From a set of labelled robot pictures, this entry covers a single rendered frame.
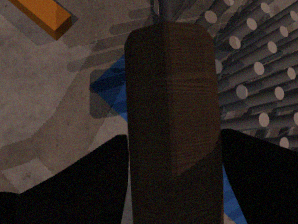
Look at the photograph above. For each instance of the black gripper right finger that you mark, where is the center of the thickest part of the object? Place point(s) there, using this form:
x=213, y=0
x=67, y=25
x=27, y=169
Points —
x=263, y=176

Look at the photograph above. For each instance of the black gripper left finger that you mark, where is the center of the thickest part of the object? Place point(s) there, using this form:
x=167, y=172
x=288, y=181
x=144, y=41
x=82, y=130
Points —
x=91, y=191

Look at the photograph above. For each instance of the orange-brown rectangular block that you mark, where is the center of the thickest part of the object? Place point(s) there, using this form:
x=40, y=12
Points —
x=47, y=15

